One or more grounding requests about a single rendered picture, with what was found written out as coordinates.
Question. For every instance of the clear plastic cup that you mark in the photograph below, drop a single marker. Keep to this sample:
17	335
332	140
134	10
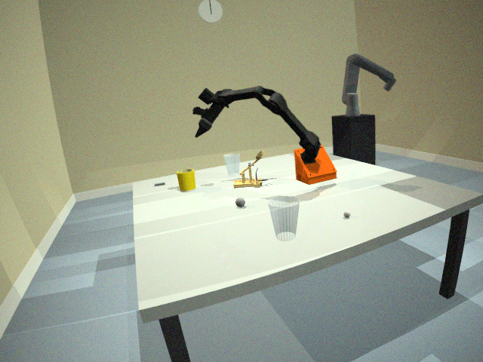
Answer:
284	212
232	161

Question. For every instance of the yellow mug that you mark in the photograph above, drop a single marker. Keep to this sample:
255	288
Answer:
186	180

